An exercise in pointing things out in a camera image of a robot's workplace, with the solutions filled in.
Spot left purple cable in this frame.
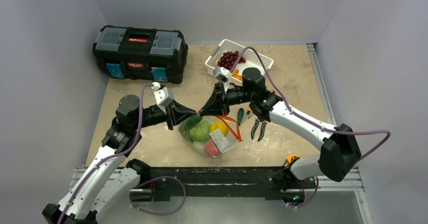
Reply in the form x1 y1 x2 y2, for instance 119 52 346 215
57 83 158 224

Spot dark green cucumber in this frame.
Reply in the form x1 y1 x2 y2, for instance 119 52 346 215
179 114 203 132

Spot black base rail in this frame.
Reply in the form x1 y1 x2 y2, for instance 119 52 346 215
144 166 315 203

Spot white radish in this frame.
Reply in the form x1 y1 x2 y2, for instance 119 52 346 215
193 142 206 153

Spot pink peach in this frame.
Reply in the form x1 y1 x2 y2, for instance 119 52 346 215
204 140 222 157

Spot orange fruit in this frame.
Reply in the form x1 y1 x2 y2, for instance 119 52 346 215
232 69 242 81

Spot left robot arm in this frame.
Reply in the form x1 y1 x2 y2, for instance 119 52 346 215
42 91 196 223

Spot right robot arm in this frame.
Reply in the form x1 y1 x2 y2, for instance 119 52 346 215
200 67 361 187

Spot green handled screwdriver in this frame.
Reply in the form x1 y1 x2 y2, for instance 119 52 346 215
237 108 244 126

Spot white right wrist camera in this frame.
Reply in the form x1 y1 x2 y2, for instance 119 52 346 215
213 66 232 93

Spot red grape bunch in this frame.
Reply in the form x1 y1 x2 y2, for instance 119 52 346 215
215 51 246 70

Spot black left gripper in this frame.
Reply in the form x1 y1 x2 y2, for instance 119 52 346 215
133 99 195 130

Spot yellow handled screwdriver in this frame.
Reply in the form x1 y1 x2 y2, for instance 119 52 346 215
245 108 253 119

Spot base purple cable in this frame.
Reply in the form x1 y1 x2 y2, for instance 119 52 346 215
129 176 186 216

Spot black plastic toolbox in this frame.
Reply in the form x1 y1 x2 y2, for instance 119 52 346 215
92 25 188 84

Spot clear zip top bag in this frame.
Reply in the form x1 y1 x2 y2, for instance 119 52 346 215
178 116 242 158

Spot yellow tape measure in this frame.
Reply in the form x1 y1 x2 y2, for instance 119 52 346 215
286 154 300 164

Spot white plastic basket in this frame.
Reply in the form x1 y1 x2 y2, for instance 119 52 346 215
205 39 274 85

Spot black pliers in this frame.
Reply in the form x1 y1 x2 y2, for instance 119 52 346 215
250 118 267 142

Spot green cabbage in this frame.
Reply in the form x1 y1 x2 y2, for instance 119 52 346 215
189 120 211 142

